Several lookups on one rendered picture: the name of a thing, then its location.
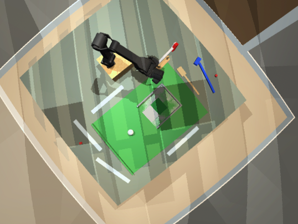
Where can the blue golf putter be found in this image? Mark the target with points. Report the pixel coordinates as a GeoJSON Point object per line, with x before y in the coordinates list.
{"type": "Point", "coordinates": [197, 61]}

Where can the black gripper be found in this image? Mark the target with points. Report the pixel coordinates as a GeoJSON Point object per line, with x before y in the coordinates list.
{"type": "Point", "coordinates": [155, 81]}

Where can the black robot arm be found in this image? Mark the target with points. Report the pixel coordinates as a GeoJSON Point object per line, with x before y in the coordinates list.
{"type": "Point", "coordinates": [146, 66]}

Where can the green putting mat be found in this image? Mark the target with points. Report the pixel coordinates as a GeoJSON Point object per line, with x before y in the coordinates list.
{"type": "Point", "coordinates": [147, 141]}

